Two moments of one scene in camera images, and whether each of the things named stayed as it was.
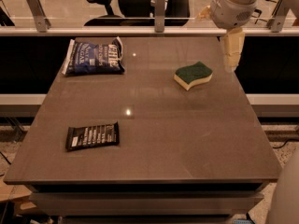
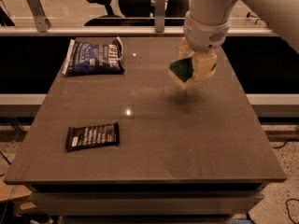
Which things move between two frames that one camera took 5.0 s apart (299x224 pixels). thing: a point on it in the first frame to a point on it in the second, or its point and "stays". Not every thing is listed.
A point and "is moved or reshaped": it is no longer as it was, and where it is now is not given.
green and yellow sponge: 189,76 is moved or reshaped
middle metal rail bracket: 159,10 stays
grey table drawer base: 146,203 stays
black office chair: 135,3 stays
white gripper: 232,13 to 204,36
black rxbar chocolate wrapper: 78,137 stays
